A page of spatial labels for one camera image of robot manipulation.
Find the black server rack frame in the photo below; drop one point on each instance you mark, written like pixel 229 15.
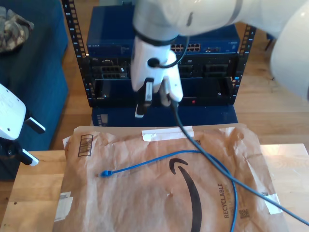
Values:
pixel 73 29

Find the blue sofa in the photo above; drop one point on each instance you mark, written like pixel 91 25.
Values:
pixel 36 72

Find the blue network switch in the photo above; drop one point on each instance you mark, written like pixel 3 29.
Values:
pixel 108 29

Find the brown paper mailer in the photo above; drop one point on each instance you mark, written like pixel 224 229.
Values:
pixel 135 193

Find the black rack server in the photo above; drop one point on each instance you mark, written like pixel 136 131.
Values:
pixel 212 65

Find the camouflage cloth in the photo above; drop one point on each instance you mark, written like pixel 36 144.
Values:
pixel 12 31

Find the white shipping label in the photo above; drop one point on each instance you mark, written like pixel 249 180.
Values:
pixel 64 205

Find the white tape strip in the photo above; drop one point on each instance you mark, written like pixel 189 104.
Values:
pixel 275 209
pixel 157 134

